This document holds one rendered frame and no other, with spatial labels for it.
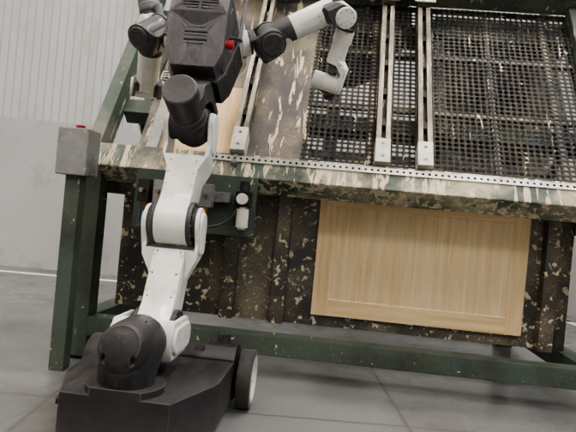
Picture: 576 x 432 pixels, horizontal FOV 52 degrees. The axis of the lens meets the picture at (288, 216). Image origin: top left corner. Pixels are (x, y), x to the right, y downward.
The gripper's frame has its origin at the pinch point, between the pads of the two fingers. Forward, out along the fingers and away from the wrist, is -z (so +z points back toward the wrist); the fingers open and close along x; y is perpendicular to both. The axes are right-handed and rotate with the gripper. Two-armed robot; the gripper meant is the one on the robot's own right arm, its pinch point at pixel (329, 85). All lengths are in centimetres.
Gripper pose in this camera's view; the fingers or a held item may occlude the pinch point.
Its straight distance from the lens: 256.4
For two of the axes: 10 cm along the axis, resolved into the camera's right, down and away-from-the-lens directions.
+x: 0.8, -9.8, -1.8
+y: -9.9, -0.9, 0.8
